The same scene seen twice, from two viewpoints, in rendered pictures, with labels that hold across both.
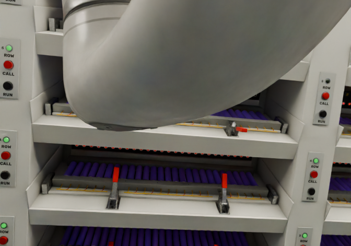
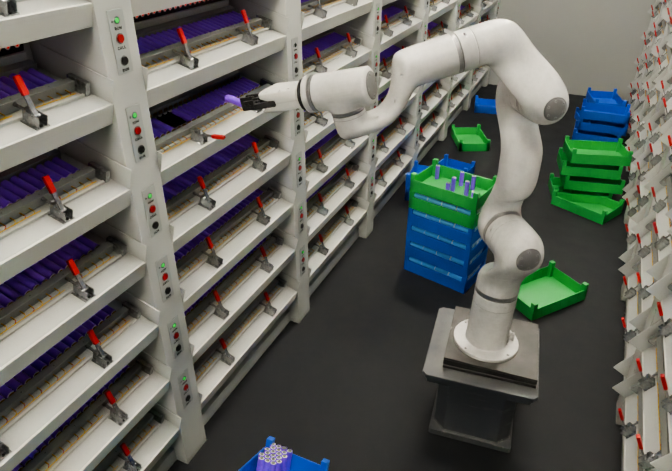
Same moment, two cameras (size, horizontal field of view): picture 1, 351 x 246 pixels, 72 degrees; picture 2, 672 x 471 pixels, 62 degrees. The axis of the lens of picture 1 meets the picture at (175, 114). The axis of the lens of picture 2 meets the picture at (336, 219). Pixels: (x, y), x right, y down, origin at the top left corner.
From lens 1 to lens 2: 1.26 m
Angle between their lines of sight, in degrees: 61
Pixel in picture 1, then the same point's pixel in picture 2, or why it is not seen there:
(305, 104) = (288, 67)
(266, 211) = (278, 155)
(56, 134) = (173, 171)
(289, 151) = not seen: hidden behind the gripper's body
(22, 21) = (136, 85)
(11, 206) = (163, 247)
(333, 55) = (295, 23)
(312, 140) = not seen: hidden behind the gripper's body
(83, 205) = (195, 218)
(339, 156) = not seen: hidden behind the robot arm
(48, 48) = (153, 100)
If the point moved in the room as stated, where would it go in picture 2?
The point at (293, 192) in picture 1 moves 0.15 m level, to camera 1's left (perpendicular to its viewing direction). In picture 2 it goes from (291, 133) to (263, 149)
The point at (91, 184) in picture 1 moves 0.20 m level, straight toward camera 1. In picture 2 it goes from (178, 203) to (250, 211)
